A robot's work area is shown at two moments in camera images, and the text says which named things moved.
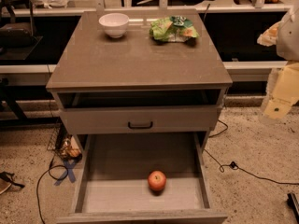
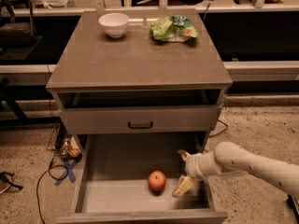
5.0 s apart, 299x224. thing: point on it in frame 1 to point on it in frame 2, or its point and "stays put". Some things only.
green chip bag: (173, 29) stays put
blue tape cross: (67, 172) stays put
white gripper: (289, 39) to (192, 166)
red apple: (156, 180) stays put
